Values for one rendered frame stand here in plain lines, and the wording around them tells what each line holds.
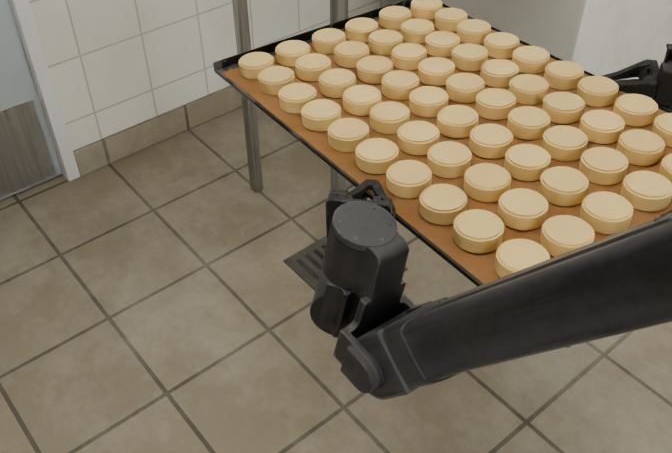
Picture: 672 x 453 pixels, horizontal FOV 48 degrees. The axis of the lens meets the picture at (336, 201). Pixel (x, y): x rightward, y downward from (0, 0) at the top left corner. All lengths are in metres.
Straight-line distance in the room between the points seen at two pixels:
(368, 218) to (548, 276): 0.20
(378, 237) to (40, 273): 1.69
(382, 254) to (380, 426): 1.20
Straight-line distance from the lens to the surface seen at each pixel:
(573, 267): 0.48
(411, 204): 0.81
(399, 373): 0.63
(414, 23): 1.15
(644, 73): 1.07
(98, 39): 2.35
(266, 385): 1.86
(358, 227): 0.63
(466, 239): 0.74
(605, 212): 0.79
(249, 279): 2.09
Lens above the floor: 1.52
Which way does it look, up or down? 41 degrees down
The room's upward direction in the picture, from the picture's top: straight up
